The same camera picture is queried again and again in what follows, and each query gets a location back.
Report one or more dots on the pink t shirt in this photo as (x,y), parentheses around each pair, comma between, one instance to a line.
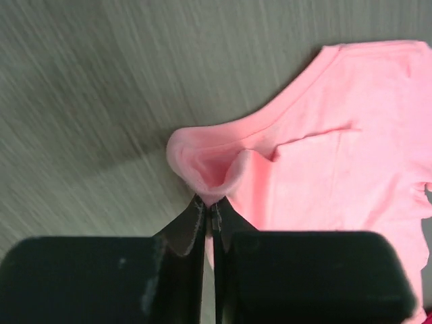
(346,146)

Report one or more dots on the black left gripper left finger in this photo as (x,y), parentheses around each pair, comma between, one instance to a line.
(90,279)

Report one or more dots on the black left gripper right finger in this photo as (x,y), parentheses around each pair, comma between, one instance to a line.
(304,277)

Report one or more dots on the red folded t shirt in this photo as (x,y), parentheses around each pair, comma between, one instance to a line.
(428,318)

